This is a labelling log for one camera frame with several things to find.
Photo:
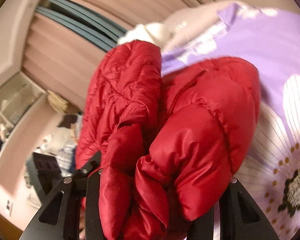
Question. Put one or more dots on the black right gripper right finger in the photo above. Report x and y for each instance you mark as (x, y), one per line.
(235, 216)

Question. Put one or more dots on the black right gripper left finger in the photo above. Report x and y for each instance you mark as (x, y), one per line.
(59, 215)

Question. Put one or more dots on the red quilted down jacket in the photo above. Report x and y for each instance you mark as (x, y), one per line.
(169, 144)

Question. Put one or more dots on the purple floral bed sheet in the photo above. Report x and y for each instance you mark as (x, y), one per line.
(269, 39)

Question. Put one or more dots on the cluttered white shelf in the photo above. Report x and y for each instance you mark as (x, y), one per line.
(20, 100)

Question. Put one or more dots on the beige curtain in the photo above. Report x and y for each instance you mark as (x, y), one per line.
(68, 38)

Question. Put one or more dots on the grey beige pillow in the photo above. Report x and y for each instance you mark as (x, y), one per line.
(186, 24)

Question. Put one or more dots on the teal window frame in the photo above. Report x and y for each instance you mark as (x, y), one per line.
(87, 23)

